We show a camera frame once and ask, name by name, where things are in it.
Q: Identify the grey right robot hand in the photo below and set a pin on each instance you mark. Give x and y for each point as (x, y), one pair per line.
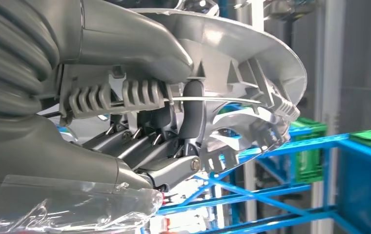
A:
(43, 168)

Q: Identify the blue metal shelf rack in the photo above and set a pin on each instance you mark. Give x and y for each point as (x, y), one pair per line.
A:
(363, 193)

